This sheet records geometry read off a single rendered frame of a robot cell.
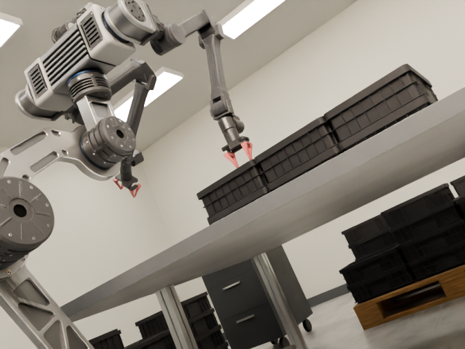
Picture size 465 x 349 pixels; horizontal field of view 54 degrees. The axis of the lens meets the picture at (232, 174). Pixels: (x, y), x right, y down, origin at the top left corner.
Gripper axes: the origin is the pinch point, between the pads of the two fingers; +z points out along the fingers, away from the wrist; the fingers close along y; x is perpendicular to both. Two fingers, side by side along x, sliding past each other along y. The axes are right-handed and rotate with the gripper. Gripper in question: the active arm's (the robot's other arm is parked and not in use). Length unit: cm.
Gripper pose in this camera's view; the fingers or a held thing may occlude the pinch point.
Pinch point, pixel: (243, 163)
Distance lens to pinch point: 175.6
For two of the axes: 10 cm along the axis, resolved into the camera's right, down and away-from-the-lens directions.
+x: -4.5, -0.2, -8.9
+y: -8.0, 4.6, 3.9
